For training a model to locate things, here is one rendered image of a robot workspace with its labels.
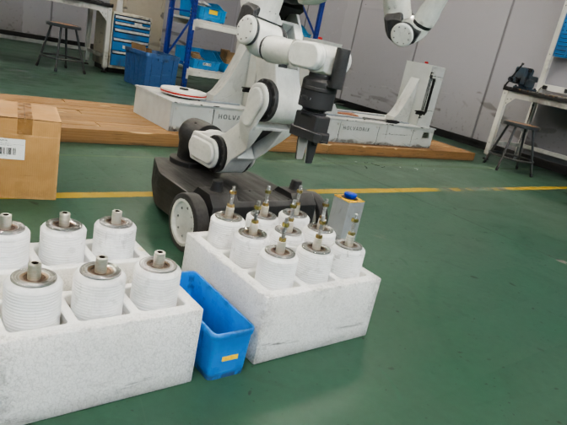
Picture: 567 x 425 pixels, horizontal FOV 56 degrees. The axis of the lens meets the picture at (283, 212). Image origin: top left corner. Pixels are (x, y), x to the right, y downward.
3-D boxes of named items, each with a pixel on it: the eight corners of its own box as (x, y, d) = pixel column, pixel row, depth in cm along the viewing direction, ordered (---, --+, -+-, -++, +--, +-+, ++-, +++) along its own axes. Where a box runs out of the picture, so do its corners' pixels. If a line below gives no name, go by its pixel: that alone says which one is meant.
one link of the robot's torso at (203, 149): (185, 158, 214) (190, 126, 210) (227, 159, 226) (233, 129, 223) (211, 174, 199) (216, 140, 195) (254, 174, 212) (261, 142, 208)
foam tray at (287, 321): (177, 289, 154) (186, 232, 149) (283, 275, 178) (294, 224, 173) (252, 365, 126) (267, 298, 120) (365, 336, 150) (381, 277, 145)
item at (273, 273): (278, 309, 140) (291, 245, 135) (289, 328, 132) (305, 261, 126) (242, 308, 137) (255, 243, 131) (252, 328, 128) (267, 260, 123)
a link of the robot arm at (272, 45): (280, 63, 135) (234, 53, 148) (307, 72, 143) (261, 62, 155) (291, 20, 133) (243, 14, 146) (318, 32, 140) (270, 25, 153)
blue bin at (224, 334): (150, 315, 138) (156, 273, 134) (188, 309, 144) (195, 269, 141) (205, 384, 116) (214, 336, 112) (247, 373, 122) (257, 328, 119)
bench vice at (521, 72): (521, 90, 546) (530, 66, 539) (537, 94, 534) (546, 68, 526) (500, 85, 520) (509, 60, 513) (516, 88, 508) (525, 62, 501)
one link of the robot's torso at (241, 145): (193, 147, 209) (256, 70, 175) (236, 148, 221) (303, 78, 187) (203, 181, 204) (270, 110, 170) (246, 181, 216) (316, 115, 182)
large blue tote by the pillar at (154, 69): (120, 80, 580) (124, 45, 569) (153, 83, 608) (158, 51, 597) (142, 88, 547) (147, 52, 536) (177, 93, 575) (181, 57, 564)
